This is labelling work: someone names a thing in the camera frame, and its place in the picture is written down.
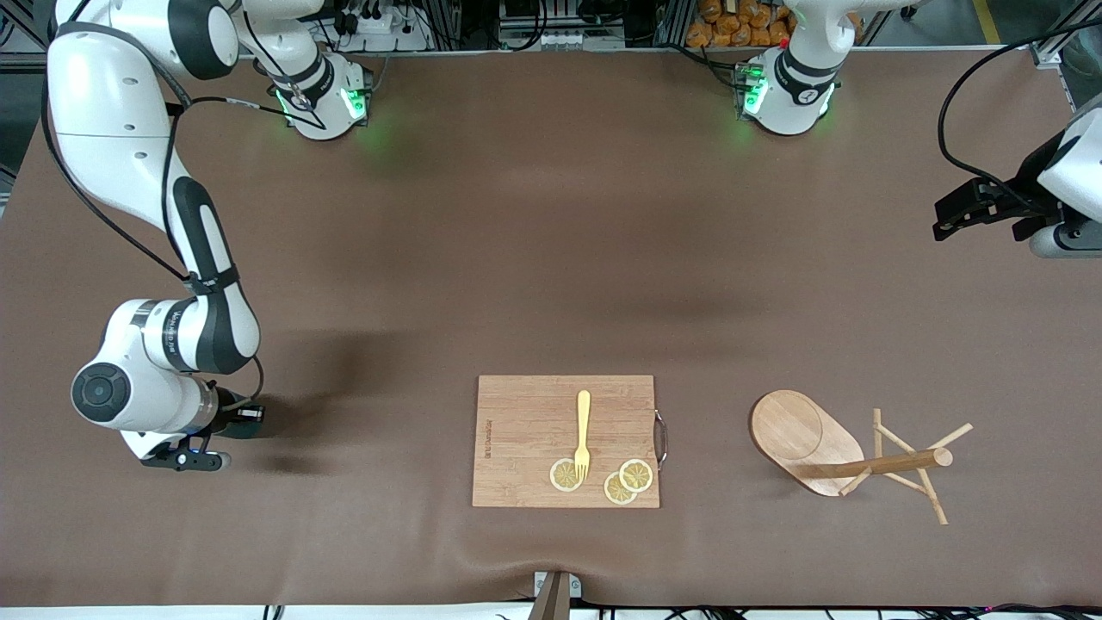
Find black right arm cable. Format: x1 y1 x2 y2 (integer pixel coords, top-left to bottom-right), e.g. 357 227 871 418
41 17 330 406

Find bag of orange buns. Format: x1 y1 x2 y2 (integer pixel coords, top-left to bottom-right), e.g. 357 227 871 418
686 0 864 49

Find wooden mug tree rack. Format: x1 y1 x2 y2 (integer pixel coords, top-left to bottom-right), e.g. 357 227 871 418
749 389 975 526

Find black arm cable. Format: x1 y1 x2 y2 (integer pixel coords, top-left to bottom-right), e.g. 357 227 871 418
41 17 330 406
938 17 1102 212

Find dark teal mug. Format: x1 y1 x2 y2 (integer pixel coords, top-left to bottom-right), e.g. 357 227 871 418
220 392 266 440

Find aluminium camera post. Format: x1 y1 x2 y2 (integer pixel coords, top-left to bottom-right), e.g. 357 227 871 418
527 571 583 620

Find white power strip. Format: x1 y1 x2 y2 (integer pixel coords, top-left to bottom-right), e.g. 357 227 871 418
344 9 433 53

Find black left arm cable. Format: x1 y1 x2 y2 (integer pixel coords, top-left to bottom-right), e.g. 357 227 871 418
938 17 1102 212

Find aluminium frame profile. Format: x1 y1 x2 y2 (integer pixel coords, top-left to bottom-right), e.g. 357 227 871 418
1029 0 1102 70

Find yellow plastic fork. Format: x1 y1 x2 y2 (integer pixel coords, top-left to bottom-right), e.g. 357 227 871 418
574 390 592 481

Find brown table mat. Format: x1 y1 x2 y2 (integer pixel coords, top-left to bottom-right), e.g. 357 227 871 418
0 47 1102 609

